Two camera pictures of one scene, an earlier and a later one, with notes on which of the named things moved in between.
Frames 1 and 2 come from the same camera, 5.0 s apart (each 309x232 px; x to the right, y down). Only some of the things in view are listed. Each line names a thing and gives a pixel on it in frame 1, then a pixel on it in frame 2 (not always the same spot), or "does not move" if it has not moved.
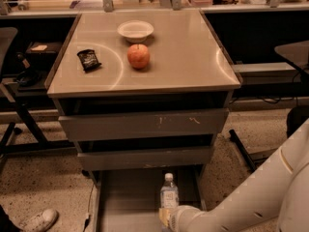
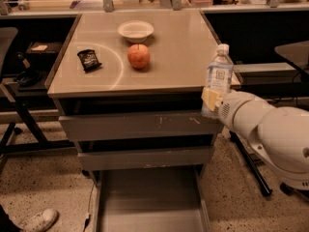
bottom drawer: [128, 199] does not move
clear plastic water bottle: [169, 192] -> [219, 73]
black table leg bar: [246, 155] does not move
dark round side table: [296, 51] does not move
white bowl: [135, 31] does not move
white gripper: [181, 217] -> [232, 107]
